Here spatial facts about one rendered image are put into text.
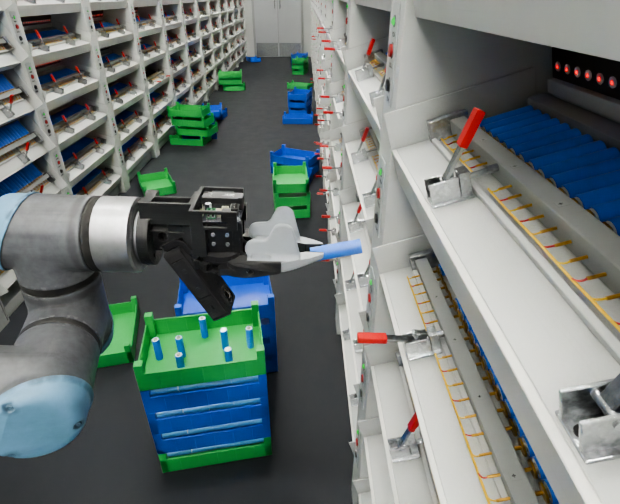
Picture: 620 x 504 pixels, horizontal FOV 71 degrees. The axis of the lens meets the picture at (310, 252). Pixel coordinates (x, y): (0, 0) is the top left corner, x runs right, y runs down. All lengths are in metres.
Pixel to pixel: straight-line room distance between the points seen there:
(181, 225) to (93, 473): 1.04
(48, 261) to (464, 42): 0.55
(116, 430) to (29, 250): 1.03
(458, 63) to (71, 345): 0.56
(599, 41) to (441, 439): 0.37
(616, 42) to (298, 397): 1.37
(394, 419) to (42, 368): 0.50
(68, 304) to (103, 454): 0.93
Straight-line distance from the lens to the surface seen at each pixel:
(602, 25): 0.24
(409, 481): 0.69
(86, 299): 0.61
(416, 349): 0.55
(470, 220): 0.41
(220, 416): 1.22
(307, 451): 1.37
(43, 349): 0.54
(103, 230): 0.53
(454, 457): 0.47
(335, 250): 0.53
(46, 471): 1.52
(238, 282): 1.56
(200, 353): 1.20
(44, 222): 0.55
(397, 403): 0.77
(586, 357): 0.29
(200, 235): 0.50
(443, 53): 0.60
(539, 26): 0.29
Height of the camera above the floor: 1.13
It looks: 31 degrees down
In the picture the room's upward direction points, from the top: straight up
